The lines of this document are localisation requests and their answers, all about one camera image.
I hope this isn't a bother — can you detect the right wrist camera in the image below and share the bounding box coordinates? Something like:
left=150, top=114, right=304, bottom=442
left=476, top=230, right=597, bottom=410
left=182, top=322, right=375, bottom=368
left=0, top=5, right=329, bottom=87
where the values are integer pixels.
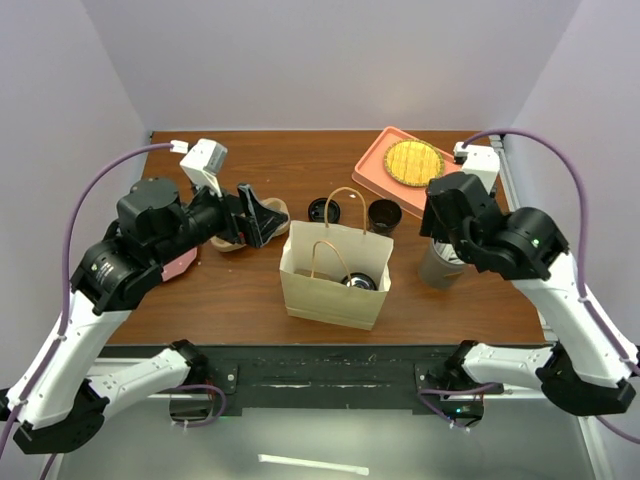
left=453, top=142, right=500, bottom=193

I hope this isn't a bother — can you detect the purple cable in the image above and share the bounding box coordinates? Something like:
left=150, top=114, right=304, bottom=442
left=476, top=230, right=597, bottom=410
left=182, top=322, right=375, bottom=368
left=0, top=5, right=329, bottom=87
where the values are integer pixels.
left=0, top=142, right=176, bottom=480
left=417, top=128, right=640, bottom=446

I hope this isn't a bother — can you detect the white strip on floor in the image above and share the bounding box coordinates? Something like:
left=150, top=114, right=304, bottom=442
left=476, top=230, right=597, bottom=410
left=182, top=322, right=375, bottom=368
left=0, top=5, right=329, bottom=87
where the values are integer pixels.
left=257, top=454, right=370, bottom=476

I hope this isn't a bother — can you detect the yellow woven coaster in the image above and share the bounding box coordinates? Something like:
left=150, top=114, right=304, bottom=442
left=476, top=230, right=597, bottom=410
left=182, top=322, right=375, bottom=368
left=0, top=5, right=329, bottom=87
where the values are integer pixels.
left=383, top=139, right=445, bottom=188

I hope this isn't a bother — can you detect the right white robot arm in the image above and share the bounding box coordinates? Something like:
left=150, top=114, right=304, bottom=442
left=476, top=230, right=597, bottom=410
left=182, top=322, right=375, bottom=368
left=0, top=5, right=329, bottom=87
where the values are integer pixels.
left=420, top=171, right=639, bottom=416

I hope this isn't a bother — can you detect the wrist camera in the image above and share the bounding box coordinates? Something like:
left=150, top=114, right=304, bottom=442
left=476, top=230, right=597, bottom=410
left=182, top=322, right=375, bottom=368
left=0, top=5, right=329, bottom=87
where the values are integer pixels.
left=180, top=139, right=228, bottom=197
left=453, top=142, right=500, bottom=193

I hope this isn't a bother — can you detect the black cup lid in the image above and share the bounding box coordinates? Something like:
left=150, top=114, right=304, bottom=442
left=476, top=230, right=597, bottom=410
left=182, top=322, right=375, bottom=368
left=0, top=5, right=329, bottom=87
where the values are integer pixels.
left=307, top=197, right=341, bottom=224
left=340, top=272, right=377, bottom=291

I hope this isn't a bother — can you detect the black coffee cup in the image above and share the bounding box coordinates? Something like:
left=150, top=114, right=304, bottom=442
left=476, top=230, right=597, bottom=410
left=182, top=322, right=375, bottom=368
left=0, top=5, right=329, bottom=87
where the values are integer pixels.
left=367, top=199, right=402, bottom=236

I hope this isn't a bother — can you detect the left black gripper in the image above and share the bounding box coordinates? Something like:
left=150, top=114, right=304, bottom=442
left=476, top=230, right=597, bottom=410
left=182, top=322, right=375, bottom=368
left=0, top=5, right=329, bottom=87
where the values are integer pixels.
left=153, top=169, right=288, bottom=266

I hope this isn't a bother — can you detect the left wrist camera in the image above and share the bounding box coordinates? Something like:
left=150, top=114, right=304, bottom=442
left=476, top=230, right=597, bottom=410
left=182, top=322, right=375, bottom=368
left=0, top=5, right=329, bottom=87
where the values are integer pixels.
left=180, top=139, right=228, bottom=197

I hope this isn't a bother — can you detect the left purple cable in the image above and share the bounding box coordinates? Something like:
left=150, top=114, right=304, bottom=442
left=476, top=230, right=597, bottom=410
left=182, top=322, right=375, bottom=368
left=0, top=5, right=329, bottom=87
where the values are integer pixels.
left=0, top=142, right=176, bottom=480

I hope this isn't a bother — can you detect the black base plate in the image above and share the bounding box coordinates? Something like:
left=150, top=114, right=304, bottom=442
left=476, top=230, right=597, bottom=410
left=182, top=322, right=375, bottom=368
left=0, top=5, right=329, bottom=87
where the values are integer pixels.
left=94, top=343, right=561, bottom=419

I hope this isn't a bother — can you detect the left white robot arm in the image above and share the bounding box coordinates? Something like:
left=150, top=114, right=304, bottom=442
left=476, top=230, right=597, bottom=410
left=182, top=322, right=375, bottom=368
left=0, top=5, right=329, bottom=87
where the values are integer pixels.
left=1, top=178, right=289, bottom=455

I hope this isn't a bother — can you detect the brown paper bag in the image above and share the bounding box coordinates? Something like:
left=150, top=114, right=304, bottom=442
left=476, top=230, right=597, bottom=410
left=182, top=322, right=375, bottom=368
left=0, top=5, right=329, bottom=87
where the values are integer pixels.
left=279, top=205, right=394, bottom=330

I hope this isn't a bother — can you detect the grey cup of stirrers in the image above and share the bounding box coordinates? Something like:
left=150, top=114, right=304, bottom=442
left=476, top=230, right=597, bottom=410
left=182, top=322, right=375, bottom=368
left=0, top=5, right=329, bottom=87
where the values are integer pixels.
left=418, top=240, right=468, bottom=290

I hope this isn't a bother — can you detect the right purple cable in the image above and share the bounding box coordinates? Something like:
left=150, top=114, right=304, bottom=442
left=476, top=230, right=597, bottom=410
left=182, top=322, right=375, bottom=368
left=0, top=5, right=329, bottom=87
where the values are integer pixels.
left=417, top=128, right=640, bottom=446

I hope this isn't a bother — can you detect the pink speckled plate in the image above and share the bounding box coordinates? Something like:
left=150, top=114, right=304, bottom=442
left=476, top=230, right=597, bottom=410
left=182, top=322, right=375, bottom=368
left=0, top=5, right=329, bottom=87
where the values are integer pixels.
left=162, top=247, right=198, bottom=282

